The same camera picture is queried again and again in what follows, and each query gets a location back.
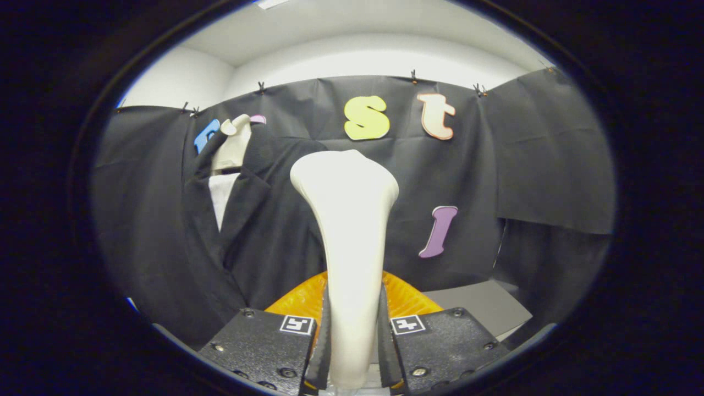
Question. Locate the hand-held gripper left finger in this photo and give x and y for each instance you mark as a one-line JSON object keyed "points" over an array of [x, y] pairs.
{"points": [[320, 357]]}

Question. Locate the beige cabinet with grey top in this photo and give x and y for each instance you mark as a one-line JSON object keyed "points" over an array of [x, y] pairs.
{"points": [[478, 308]]}

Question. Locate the white mannequin torso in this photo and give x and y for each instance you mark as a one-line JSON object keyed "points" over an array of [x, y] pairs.
{"points": [[234, 148]]}

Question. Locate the black backdrop cloth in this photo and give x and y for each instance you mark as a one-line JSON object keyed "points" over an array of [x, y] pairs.
{"points": [[467, 181]]}

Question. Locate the black suit jacket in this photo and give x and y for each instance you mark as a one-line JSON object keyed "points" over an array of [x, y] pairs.
{"points": [[269, 236]]}

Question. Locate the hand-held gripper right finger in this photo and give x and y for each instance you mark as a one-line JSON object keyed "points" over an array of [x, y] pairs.
{"points": [[386, 352]]}

